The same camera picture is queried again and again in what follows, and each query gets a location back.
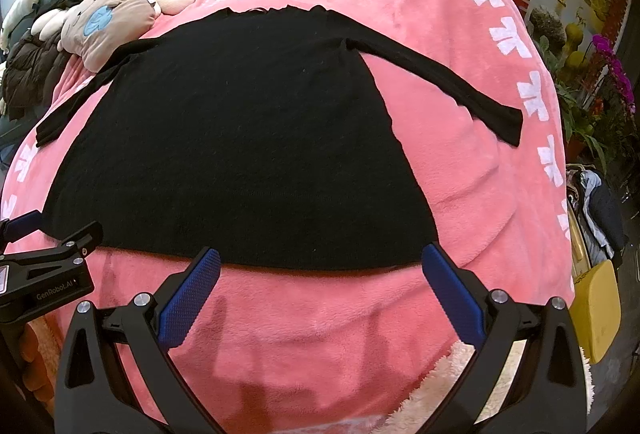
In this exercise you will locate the dark puffer jacket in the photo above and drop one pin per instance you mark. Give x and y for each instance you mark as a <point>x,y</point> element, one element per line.
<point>33,70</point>

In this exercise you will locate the purple orchid flowers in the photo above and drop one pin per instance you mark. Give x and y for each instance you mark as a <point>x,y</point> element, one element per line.
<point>603,49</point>

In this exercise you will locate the yellow box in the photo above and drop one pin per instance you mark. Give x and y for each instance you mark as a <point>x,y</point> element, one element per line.
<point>596,311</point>

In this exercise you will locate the person's left hand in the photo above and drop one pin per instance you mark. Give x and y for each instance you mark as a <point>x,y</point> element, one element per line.
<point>41,354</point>

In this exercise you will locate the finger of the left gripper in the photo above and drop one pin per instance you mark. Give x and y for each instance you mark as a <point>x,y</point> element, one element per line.
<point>13,229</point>
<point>90,236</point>

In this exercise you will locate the beige plush pillow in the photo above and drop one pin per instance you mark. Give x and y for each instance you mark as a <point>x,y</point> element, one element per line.
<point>93,29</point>

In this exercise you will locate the white plush toy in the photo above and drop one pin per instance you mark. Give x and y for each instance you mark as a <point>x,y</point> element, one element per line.
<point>18,10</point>

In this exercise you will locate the black long-sleeve garment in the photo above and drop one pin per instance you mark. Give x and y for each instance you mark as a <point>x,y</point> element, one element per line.
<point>261,134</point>

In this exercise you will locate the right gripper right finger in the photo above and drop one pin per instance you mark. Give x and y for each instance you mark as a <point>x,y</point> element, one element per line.
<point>548,393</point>

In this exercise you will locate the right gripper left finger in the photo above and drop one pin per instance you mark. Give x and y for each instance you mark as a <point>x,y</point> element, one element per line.
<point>93,393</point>

